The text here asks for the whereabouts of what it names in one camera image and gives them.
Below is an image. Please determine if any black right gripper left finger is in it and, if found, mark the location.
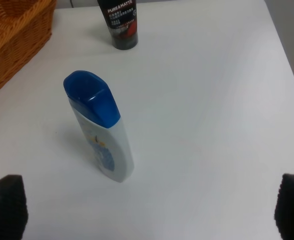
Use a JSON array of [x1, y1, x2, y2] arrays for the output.
[[0, 174, 29, 240]]

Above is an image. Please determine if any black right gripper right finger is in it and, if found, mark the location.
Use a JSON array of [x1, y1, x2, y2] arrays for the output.
[[274, 173, 294, 240]]

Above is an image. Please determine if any orange wicker basket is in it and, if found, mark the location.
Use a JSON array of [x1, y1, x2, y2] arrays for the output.
[[0, 0, 56, 89]]

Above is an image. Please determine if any white shampoo bottle blue cap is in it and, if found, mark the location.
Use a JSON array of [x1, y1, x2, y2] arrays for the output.
[[63, 70, 134, 183]]

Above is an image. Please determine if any black facial cleanser tube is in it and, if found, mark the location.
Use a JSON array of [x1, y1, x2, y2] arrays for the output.
[[98, 0, 138, 50]]

